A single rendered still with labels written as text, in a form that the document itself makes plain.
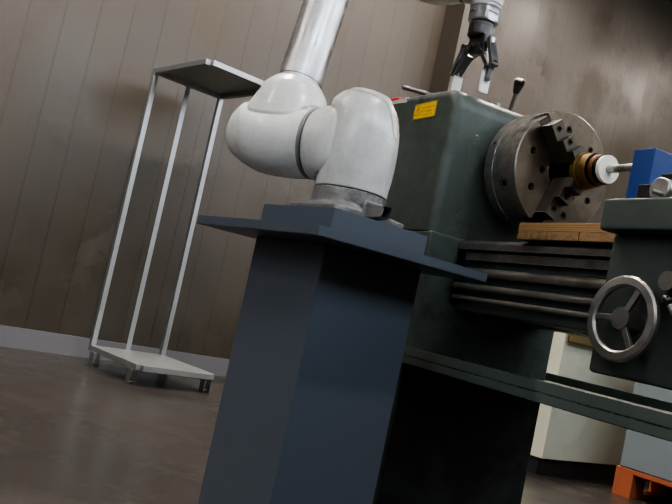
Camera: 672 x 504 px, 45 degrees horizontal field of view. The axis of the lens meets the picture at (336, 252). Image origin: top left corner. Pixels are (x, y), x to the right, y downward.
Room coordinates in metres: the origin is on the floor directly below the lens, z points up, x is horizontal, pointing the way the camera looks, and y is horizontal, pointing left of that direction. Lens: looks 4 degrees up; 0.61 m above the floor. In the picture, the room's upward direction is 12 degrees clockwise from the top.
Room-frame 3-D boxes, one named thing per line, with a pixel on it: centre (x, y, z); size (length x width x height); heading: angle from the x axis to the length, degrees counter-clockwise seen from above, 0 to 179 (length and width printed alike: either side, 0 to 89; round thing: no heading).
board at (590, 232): (1.85, -0.64, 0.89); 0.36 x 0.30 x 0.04; 117
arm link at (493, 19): (2.29, -0.28, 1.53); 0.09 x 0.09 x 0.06
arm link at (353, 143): (1.69, 0.01, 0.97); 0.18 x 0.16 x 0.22; 63
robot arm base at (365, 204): (1.67, -0.02, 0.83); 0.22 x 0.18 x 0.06; 37
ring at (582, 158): (1.98, -0.57, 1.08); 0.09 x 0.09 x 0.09; 27
